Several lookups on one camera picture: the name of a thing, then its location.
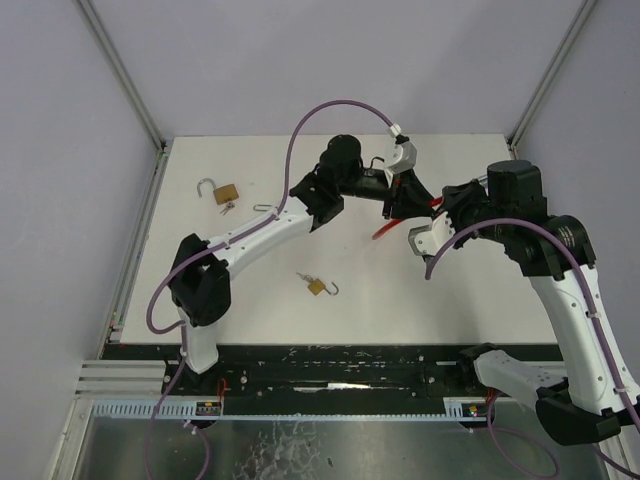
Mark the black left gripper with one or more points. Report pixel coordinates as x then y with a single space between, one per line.
392 201

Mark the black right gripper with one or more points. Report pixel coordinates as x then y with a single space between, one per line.
460 204

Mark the red cable lock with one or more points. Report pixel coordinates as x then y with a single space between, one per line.
435 203

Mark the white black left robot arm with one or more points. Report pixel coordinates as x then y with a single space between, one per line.
203 270

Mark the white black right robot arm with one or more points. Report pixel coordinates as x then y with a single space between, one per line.
597 396

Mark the small keys of large padlock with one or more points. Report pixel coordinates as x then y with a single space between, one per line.
228 206

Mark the large brass padlock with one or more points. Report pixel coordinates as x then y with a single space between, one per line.
222 194

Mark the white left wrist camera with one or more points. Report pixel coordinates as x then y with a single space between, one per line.
401 156

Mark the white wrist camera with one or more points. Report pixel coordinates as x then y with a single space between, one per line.
401 156
428 239

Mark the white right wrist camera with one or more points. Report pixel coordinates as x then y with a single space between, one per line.
428 239

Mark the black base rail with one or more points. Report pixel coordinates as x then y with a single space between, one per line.
421 370

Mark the white slotted cable duct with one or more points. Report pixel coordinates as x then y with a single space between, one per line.
298 406

